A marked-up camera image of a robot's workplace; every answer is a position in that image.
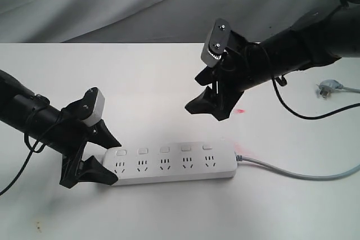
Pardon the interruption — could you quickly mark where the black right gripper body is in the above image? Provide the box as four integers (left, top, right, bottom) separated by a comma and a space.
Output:
211, 31, 270, 121

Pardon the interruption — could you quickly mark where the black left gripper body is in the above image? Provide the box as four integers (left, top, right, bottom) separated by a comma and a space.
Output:
42, 99, 88, 188

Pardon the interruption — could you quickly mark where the white five-outlet power strip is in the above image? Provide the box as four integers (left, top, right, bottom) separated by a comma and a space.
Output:
102, 141, 237, 186

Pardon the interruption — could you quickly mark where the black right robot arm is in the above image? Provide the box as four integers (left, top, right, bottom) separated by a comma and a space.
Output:
185, 0, 359, 121

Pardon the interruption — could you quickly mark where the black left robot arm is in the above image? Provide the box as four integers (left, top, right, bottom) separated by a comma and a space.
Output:
1, 71, 121, 188

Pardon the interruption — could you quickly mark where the grey three-pin plug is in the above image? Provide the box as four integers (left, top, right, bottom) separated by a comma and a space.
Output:
316, 79, 343, 99

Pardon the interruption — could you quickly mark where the grey backdrop cloth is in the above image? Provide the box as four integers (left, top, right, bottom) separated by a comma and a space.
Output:
1, 0, 338, 43

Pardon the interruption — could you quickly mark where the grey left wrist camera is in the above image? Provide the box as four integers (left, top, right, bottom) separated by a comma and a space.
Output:
79, 87, 105, 127

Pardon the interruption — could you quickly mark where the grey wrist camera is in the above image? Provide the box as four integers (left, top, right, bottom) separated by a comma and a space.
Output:
201, 19, 231, 68
79, 87, 105, 127

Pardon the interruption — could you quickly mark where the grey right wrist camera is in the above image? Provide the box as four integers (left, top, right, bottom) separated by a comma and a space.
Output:
201, 19, 231, 68

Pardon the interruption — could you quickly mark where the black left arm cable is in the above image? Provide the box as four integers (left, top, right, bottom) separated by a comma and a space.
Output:
0, 110, 62, 196

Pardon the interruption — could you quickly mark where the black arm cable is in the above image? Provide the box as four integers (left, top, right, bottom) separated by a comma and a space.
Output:
0, 110, 62, 196
271, 75, 360, 120

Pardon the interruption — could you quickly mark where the grey power cable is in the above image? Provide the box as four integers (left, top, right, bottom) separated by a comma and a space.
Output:
236, 154, 360, 181

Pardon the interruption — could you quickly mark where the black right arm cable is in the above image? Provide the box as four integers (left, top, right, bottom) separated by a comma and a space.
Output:
271, 75, 360, 120

